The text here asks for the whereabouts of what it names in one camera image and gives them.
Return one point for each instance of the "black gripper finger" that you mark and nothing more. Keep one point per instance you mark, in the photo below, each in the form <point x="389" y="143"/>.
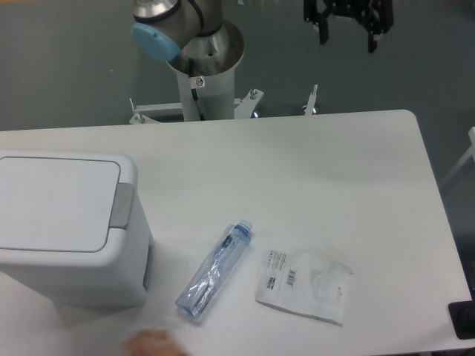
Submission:
<point x="323" y="28"/>
<point x="372" y="24"/>

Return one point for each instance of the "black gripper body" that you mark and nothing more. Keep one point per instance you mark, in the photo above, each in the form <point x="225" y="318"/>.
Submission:
<point x="351" y="8"/>

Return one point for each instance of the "white trash can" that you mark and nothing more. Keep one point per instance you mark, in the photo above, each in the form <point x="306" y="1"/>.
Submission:
<point x="115" y="275"/>

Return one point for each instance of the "white trash can lid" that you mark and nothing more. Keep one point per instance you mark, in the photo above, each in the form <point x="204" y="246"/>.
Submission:
<point x="56" y="204"/>

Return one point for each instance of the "clear plastic water bottle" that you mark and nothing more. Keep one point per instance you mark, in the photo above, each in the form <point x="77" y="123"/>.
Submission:
<point x="215" y="269"/>

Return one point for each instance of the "white plastic packaging bag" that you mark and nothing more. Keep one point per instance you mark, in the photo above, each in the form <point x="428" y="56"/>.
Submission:
<point x="304" y="284"/>

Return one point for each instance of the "grey lid push button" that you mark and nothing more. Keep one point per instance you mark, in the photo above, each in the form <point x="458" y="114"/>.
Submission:
<point x="122" y="205"/>

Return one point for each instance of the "black device at table edge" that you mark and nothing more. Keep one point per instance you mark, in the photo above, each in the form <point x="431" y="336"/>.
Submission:
<point x="462" y="317"/>

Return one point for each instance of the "fingertip at bottom edge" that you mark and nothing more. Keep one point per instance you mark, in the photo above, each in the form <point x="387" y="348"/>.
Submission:
<point x="152" y="342"/>

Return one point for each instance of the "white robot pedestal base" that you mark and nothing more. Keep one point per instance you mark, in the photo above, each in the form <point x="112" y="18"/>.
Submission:
<point x="202" y="98"/>

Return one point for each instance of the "white frame at right edge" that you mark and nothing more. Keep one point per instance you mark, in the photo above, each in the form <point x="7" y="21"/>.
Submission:
<point x="462" y="166"/>

